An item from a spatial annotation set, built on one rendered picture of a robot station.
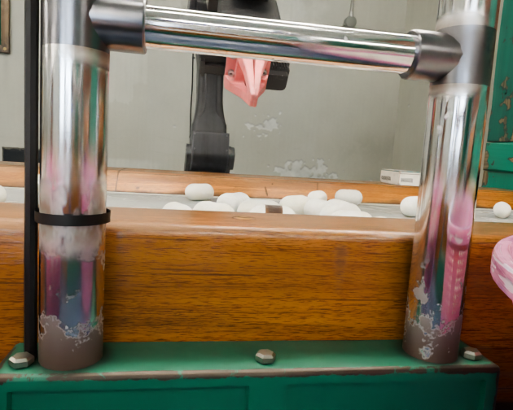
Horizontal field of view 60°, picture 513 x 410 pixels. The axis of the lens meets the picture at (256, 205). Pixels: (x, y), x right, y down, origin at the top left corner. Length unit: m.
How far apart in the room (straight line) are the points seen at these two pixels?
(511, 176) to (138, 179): 0.57
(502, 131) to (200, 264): 0.70
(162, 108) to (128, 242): 2.26
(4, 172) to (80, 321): 0.43
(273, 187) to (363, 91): 2.14
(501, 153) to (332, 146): 1.83
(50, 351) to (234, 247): 0.08
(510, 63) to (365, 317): 0.68
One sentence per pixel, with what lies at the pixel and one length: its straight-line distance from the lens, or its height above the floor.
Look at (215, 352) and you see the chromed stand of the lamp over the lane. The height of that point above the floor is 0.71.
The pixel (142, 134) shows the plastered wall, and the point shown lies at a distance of 2.44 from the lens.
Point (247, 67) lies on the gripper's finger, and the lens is 0.46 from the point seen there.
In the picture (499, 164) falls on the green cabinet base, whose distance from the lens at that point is 0.84.
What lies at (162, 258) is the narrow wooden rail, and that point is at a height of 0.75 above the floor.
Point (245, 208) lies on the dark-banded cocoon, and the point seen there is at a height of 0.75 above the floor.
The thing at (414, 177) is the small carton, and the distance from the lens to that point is 0.66.
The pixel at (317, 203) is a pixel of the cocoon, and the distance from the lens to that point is 0.38.
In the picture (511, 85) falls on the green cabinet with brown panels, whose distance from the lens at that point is 0.84.
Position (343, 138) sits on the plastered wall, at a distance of 2.63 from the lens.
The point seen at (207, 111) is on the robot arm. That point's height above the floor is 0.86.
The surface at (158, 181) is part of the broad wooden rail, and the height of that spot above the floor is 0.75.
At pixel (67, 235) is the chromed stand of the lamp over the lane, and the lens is 0.17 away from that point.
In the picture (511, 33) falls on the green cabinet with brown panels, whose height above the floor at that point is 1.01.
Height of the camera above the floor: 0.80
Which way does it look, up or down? 7 degrees down
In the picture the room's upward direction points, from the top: 4 degrees clockwise
